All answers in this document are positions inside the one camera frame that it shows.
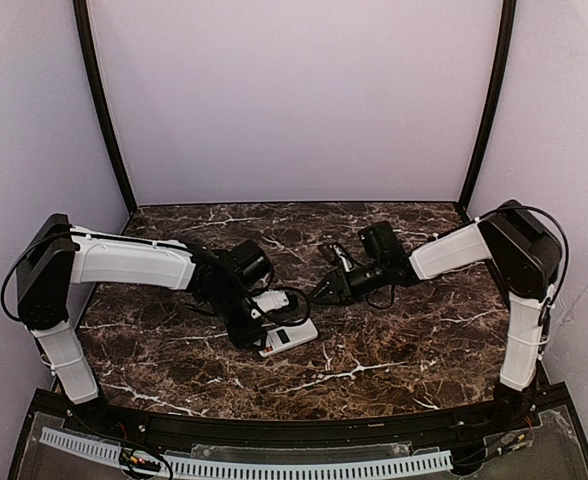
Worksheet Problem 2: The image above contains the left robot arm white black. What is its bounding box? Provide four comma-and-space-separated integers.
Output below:
10, 214, 288, 405

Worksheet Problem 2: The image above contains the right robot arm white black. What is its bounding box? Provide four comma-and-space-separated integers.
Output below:
310, 200, 569, 392

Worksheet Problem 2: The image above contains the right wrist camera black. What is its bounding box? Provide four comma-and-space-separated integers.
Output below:
318, 242, 361, 272

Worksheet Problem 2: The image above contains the white slotted cable duct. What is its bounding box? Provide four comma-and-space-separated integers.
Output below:
39, 427, 453, 479

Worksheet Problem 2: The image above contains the white remote control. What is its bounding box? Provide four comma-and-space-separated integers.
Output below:
259, 319, 318, 358

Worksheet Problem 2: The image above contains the right black frame post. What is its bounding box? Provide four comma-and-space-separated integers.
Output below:
457, 0, 517, 212

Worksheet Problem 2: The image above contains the black front rail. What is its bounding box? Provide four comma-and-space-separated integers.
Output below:
106, 404, 497, 448

